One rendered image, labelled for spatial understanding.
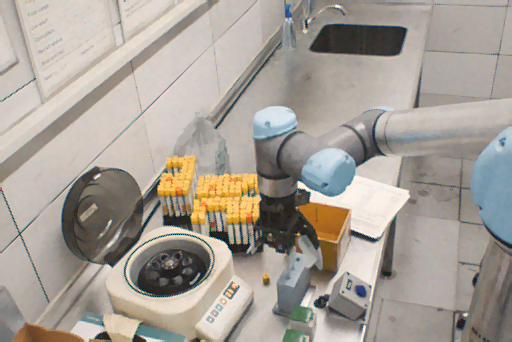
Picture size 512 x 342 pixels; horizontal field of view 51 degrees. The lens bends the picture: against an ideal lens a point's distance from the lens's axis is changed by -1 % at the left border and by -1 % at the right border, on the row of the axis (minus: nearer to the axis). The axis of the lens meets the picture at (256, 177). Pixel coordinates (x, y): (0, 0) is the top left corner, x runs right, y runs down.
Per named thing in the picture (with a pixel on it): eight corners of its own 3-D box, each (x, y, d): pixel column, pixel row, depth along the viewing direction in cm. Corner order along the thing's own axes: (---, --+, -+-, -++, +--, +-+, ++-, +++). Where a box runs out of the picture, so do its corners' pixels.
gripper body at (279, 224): (253, 249, 105) (248, 199, 98) (270, 222, 111) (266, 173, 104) (290, 258, 102) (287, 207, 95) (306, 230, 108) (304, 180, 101)
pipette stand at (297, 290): (301, 320, 119) (300, 288, 113) (272, 312, 121) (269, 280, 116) (316, 289, 126) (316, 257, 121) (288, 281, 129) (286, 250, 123)
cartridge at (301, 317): (312, 344, 113) (312, 323, 110) (290, 339, 115) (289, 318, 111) (317, 329, 117) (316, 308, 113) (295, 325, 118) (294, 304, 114)
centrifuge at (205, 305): (212, 365, 111) (204, 326, 104) (101, 319, 123) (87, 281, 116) (264, 286, 128) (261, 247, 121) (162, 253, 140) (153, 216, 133)
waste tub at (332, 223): (337, 274, 129) (338, 243, 124) (284, 262, 134) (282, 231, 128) (351, 239, 139) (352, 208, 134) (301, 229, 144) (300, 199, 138)
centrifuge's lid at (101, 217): (59, 200, 106) (32, 195, 110) (102, 294, 119) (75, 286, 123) (128, 146, 122) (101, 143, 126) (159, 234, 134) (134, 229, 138)
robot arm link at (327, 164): (373, 138, 86) (324, 115, 93) (323, 167, 80) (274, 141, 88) (372, 179, 90) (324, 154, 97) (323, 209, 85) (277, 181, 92)
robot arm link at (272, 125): (273, 131, 86) (240, 114, 92) (277, 187, 93) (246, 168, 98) (309, 114, 90) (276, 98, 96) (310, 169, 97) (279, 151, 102)
